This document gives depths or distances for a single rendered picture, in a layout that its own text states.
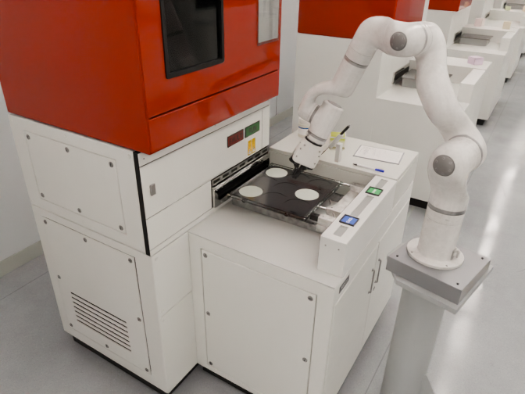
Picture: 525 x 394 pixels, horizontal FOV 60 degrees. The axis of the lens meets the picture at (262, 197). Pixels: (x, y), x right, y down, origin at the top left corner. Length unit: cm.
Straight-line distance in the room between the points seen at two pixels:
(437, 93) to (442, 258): 54
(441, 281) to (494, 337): 127
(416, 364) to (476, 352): 79
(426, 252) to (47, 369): 183
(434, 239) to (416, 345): 45
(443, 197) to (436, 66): 40
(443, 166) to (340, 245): 40
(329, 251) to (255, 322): 48
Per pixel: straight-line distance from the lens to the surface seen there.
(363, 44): 160
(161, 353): 202
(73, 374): 249
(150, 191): 157
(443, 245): 162
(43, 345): 268
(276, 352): 189
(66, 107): 170
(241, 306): 184
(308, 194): 190
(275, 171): 208
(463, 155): 145
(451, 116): 151
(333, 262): 156
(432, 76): 150
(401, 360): 194
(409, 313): 178
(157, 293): 180
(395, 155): 219
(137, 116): 143
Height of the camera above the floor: 179
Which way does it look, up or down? 29 degrees down
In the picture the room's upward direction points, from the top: 1 degrees clockwise
